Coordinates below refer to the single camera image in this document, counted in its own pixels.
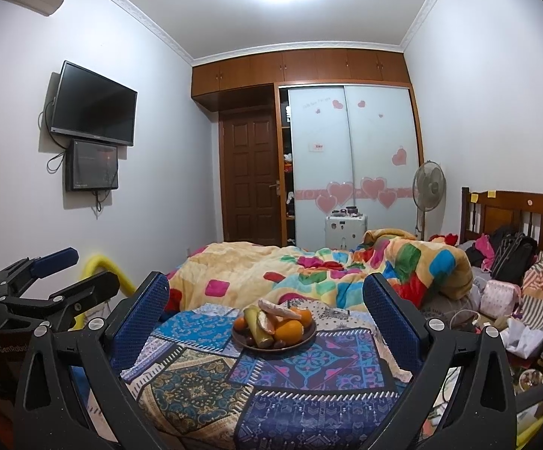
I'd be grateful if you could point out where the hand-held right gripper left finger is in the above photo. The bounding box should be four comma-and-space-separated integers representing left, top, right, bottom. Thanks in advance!
13, 269, 171, 450

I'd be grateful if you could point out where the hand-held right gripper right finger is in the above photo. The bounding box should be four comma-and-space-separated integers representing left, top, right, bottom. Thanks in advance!
363, 272, 518, 450

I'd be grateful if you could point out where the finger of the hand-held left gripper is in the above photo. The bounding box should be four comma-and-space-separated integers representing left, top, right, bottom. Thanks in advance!
0, 246, 81, 300
4, 272, 123, 328

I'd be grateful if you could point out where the brown round plate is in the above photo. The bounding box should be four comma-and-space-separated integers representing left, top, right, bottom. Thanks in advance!
231, 319, 317, 351

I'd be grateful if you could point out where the yellow-green sugarcane piece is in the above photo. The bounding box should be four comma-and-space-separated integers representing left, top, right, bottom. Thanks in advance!
244, 304, 277, 348

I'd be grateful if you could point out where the grey cloth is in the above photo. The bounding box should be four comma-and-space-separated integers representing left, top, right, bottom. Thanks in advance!
421, 291, 483, 333

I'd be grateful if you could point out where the small white cabinet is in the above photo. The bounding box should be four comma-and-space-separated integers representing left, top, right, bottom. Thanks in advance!
324, 213, 368, 250

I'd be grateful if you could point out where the blue patchwork blanket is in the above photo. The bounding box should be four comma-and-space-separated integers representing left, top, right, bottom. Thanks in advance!
86, 300, 460, 450

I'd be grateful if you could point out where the pink white small bag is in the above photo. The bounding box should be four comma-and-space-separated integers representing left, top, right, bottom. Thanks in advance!
482, 280, 523, 320

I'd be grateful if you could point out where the pink clothing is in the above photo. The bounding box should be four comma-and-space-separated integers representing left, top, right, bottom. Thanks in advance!
475, 234, 497, 270

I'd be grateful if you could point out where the colourful checked quilt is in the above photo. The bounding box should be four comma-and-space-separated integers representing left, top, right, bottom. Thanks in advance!
165, 229, 474, 312

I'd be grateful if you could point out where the wardrobe with heart stickers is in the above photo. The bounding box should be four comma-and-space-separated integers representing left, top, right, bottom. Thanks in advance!
295, 98, 410, 212

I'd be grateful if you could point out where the standing electric fan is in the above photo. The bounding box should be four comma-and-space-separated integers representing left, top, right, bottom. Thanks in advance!
412, 160, 447, 240

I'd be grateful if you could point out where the black backpack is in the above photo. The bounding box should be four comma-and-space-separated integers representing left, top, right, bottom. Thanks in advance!
489, 225, 539, 287

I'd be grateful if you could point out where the white plastic bag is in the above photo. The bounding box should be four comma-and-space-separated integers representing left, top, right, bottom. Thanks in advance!
506, 323, 543, 357

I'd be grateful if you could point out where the wooden bed headboard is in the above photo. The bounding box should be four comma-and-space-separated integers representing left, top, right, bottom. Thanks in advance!
459, 186, 543, 263

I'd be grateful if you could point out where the frosted sliding wardrobe door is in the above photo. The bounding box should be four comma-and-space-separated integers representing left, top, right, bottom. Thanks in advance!
287, 85, 361, 249
346, 83, 424, 240

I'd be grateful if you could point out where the brown wooden door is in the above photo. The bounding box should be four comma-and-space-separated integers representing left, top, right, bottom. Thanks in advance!
220, 108, 284, 247

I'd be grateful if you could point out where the wooden overhead cabinet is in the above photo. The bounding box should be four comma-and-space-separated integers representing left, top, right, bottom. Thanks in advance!
191, 47, 413, 113

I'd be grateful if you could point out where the yellow padded rail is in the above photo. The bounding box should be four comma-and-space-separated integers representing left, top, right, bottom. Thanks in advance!
75, 253, 136, 333

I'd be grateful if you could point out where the black cable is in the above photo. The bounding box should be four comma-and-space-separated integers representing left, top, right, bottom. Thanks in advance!
94, 190, 113, 219
41, 96, 68, 174

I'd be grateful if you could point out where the small wall monitor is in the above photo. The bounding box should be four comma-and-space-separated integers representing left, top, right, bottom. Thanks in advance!
65, 138, 119, 192

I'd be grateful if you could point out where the black wall television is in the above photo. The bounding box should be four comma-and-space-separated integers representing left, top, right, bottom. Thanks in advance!
50, 60, 138, 147

